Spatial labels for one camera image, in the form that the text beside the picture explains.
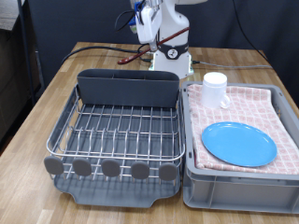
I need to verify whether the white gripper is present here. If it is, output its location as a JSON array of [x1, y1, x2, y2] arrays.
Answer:
[[136, 6, 164, 51]]

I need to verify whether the white mug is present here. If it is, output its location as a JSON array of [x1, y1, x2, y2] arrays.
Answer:
[[200, 72, 232, 110]]

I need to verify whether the blue plate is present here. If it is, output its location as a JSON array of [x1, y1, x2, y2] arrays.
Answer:
[[201, 120, 278, 168]]

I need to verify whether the dark grey cutlery holder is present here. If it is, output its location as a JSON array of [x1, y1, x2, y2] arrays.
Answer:
[[77, 68, 180, 108]]

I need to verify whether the pink checked cloth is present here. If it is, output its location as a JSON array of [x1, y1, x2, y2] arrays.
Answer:
[[186, 83, 299, 175]]

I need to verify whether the black metal pole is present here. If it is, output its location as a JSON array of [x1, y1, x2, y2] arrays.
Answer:
[[17, 0, 36, 105]]

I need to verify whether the dark background furniture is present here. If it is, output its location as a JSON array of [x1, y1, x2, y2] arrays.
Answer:
[[0, 27, 41, 150]]

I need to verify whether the grey plastic drain tray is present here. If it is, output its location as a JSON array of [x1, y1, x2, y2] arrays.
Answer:
[[46, 85, 185, 209]]

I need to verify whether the grey plastic crate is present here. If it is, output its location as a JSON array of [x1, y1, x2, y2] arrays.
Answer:
[[180, 81, 299, 215]]

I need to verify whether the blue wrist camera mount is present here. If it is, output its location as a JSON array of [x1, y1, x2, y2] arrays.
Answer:
[[129, 1, 145, 34]]

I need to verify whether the black camera cable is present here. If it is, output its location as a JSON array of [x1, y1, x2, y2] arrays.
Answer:
[[115, 0, 269, 63]]

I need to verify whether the thick black cable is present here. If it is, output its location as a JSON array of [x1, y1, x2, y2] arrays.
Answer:
[[60, 42, 160, 66]]

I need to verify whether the thin grey cable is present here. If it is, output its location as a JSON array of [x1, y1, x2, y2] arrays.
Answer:
[[192, 60, 272, 69]]

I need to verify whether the metal wire dish rack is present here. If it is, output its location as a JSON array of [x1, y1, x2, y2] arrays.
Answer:
[[43, 83, 187, 185]]

